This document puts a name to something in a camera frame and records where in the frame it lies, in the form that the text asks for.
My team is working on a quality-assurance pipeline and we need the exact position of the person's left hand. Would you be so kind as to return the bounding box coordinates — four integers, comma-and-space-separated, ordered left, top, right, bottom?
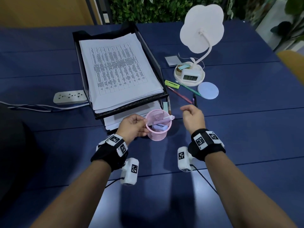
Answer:
115, 114, 150, 146

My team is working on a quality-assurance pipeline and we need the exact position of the person's right hand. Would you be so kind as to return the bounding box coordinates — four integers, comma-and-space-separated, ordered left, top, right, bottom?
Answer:
180, 104, 206, 135

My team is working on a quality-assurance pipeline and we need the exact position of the printed paper sheet bundle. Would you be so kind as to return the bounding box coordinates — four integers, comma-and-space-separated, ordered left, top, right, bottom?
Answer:
103, 101, 162, 131
79, 33, 164, 111
91, 89, 165, 111

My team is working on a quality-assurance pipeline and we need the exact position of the red pen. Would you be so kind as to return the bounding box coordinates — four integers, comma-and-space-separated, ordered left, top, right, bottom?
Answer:
166, 85, 193, 104

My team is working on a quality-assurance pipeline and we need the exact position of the pink mesh cup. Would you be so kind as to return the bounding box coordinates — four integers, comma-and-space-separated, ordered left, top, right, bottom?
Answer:
145, 109, 173, 141

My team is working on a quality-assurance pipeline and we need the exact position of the white marker pen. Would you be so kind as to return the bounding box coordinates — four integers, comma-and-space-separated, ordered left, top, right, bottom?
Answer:
152, 115, 176, 125

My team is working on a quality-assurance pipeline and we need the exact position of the yellow highlighter pen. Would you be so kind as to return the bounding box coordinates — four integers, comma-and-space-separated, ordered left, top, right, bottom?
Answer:
164, 80, 180, 89

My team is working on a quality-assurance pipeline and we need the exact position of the black mesh tiered tray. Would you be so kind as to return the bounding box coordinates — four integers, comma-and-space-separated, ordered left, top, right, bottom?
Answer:
72, 21, 169, 132

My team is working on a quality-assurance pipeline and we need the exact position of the person's left forearm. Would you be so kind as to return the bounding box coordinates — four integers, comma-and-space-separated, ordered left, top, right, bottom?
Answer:
29, 160, 112, 228

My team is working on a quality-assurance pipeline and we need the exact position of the person's right forearm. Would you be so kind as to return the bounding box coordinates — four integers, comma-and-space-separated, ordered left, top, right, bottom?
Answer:
204, 152, 297, 228

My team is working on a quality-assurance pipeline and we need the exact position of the white flower-shaped desk lamp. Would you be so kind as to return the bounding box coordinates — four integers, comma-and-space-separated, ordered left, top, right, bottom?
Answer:
174, 4, 225, 87

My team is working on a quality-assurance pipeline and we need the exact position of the pale blue round pad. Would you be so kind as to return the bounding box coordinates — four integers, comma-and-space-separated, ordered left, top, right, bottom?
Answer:
197, 82, 219, 100

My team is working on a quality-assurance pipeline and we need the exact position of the black right wristband with markers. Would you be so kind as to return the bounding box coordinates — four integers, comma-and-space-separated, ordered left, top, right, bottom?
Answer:
187, 129, 226, 162

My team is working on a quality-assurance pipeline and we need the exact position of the black wristband with markers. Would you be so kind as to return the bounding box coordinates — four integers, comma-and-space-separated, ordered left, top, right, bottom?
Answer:
187, 129, 226, 162
90, 133, 129, 173

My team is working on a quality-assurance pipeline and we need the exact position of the black left wristband with markers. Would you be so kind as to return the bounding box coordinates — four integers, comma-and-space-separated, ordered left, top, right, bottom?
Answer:
90, 133, 129, 173

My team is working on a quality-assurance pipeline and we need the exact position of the small grey square card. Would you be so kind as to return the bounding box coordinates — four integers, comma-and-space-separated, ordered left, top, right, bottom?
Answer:
164, 55, 182, 67

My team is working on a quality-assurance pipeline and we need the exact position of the white power strip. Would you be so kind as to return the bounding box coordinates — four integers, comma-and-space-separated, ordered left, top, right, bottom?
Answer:
53, 90, 88, 105

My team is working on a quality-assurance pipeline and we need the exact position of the white column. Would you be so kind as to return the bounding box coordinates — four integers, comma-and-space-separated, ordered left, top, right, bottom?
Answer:
255, 0, 304, 51

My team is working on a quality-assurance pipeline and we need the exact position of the large black chair back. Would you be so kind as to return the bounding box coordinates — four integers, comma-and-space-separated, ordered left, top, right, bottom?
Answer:
0, 103, 38, 200

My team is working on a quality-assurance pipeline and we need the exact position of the dark green potted plant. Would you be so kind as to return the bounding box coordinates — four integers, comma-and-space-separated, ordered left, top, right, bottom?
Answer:
270, 0, 304, 50

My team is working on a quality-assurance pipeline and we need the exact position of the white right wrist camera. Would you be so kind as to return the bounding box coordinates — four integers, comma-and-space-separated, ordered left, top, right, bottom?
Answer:
177, 146, 194, 173

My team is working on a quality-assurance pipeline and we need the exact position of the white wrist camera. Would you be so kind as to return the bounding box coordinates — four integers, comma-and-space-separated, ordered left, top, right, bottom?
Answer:
120, 158, 140, 186
177, 146, 194, 173

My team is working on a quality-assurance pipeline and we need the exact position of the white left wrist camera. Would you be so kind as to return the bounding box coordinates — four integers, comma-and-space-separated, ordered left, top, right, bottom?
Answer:
120, 158, 140, 186

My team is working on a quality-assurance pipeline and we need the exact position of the black left camera cable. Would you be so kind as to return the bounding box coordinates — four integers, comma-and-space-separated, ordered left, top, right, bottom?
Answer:
104, 178, 125, 189

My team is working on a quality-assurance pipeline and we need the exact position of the black camera cable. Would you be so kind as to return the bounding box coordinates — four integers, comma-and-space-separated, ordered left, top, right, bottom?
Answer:
104, 178, 125, 189
190, 164, 218, 194

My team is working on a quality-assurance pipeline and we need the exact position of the black right camera cable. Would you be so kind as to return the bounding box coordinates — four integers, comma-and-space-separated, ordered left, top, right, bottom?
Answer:
190, 164, 218, 194

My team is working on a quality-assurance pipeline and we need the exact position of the power strip cable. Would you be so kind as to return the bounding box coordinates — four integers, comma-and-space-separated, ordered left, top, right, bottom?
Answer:
0, 100, 90, 113

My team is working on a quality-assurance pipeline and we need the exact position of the green plant wall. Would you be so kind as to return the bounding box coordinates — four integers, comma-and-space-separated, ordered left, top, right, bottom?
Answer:
108, 0, 262, 24

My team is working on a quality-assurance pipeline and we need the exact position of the dark metal door frame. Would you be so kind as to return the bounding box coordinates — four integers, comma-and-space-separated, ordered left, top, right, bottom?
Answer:
85, 0, 113, 25

